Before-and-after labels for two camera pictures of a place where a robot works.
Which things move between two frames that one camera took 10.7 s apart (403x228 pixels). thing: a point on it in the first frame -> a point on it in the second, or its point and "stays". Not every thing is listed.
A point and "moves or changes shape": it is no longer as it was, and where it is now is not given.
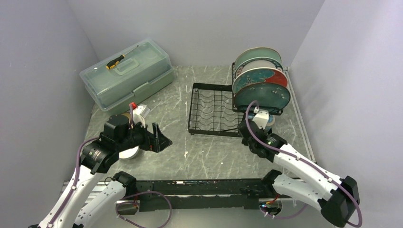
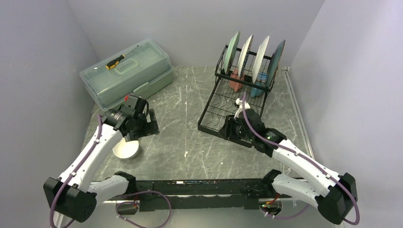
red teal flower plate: x=260 y=75 -> x=259 y=58
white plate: x=258 y=62 -> x=244 y=55
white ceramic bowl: x=129 y=154 stays
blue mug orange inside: x=270 y=122 -> x=261 y=80
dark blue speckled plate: x=269 y=96 -> x=274 y=63
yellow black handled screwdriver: x=116 y=61 stays
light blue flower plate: x=256 y=52 -> x=231 y=51
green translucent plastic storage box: x=128 y=77 stays
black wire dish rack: x=212 y=110 moves or changes shape
